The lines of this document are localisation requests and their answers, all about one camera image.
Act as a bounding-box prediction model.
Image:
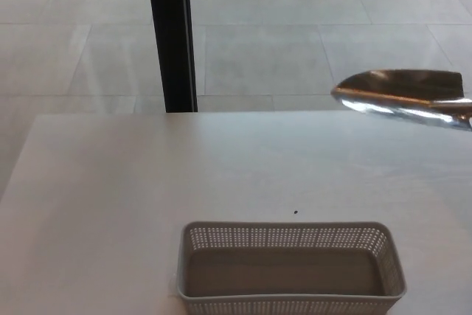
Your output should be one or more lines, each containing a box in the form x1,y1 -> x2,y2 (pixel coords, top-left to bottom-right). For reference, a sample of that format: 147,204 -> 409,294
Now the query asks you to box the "silver garden trowel handle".
330,69 -> 472,132

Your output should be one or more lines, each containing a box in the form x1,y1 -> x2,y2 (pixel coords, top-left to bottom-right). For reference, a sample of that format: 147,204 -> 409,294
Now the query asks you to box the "grey perforated plastic basket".
167,221 -> 408,315

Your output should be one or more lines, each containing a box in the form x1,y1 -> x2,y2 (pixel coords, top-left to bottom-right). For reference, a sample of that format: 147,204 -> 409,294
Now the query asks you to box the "black vertical frame post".
145,0 -> 198,114

